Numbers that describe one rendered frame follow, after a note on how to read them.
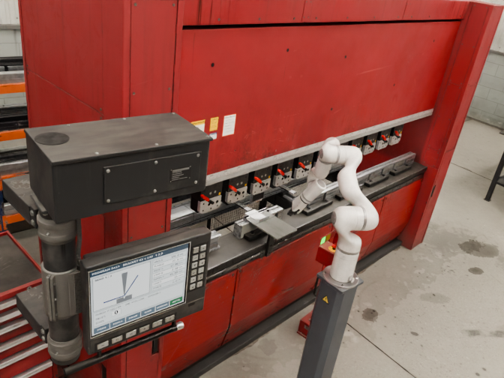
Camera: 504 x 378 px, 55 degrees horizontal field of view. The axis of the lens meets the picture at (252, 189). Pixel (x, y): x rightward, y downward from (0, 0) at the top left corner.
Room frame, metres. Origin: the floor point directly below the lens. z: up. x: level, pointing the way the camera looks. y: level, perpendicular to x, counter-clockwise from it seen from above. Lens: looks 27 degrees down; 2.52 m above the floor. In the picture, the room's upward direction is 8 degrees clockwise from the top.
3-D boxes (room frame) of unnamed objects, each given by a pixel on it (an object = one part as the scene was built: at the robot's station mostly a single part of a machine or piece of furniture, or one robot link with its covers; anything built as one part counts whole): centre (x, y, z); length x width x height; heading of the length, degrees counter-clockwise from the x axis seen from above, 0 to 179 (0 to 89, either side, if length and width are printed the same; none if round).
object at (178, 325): (1.25, 0.36, 1.20); 0.45 x 0.03 x 0.08; 132
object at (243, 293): (3.09, -0.50, 0.42); 3.00 x 0.21 x 0.83; 139
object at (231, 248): (3.09, -0.50, 0.85); 3.00 x 0.21 x 0.04; 139
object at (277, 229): (2.53, -0.15, 1.00); 0.26 x 0.18 x 0.01; 49
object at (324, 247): (2.74, -0.61, 0.75); 0.20 x 0.16 x 0.18; 143
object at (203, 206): (2.31, 0.24, 1.26); 0.15 x 0.09 x 0.17; 139
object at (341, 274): (2.09, -0.53, 1.09); 0.19 x 0.19 x 0.18
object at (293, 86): (3.12, -0.47, 1.74); 3.00 x 0.08 x 0.80; 139
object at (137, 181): (1.35, 0.41, 1.53); 0.51 x 0.25 x 0.85; 132
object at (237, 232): (2.67, -0.07, 0.92); 0.39 x 0.06 x 0.10; 139
